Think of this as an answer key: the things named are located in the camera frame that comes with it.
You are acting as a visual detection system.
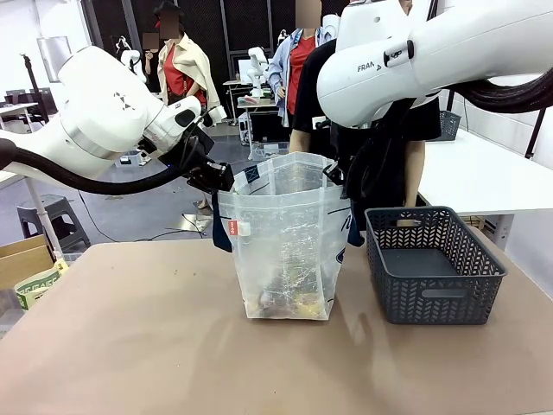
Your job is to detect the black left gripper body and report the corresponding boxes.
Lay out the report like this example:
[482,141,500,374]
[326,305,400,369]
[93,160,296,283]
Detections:
[185,158,236,195]

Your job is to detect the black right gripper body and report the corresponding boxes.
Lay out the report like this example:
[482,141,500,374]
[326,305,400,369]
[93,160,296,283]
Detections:
[328,124,362,201]

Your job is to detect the translucent white shopping bag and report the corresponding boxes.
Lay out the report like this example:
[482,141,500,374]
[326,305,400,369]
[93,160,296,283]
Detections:
[211,150,366,322]

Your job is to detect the dark grey woven plastic basket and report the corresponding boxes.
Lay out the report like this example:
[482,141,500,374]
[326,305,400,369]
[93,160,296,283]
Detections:
[365,206,509,326]
[437,109,463,143]

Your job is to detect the person's left forearm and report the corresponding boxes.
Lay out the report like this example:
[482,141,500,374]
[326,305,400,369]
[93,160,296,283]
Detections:
[404,138,428,209]

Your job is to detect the person's right forearm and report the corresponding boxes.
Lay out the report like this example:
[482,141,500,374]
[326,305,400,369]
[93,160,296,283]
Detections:
[288,127,314,153]

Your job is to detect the groceries inside shopping bag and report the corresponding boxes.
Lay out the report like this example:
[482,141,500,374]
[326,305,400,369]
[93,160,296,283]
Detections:
[252,271,326,319]

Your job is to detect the green and white paper bag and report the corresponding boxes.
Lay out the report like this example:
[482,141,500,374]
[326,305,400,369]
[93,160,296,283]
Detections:
[14,258,70,310]

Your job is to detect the person in black clothes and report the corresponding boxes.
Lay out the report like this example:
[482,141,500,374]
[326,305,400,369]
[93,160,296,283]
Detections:
[288,37,442,237]

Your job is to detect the clear plastic storage crate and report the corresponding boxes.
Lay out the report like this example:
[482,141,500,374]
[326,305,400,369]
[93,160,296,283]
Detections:
[249,140,291,163]

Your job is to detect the background desk with clutter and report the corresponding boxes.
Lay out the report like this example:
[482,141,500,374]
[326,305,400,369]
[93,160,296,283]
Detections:
[222,78,280,126]

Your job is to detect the person in red shirt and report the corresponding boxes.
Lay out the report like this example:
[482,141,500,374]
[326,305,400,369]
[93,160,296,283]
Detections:
[267,0,329,129]

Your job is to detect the mannequin with beige coat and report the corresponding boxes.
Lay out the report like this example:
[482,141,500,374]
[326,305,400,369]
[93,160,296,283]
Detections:
[155,2,222,126]

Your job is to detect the background person in dark clothes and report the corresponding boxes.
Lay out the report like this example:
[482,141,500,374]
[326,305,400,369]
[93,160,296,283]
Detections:
[142,32,162,94]

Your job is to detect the white side table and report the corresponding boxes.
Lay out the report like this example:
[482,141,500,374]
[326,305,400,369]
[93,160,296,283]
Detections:
[414,127,553,217]

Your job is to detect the grey plastic stool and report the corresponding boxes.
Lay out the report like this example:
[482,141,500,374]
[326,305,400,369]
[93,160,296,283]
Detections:
[16,195,92,254]

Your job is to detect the white stand pole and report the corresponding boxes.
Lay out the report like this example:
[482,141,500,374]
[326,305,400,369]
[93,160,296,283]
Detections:
[23,176,65,263]

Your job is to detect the black slanted pole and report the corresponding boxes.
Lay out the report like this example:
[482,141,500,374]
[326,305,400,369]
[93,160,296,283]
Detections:
[524,105,548,160]

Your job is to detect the brown cardboard box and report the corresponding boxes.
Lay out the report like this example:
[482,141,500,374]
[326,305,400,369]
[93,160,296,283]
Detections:
[0,233,56,290]

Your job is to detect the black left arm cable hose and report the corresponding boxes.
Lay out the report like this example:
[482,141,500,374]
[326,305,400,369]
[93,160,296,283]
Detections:
[0,137,194,195]

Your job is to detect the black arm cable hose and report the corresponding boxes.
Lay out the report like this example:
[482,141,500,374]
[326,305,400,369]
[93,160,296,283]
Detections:
[0,137,194,195]
[448,71,553,114]

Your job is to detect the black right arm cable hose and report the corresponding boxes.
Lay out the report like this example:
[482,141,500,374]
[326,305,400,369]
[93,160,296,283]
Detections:
[448,71,553,114]

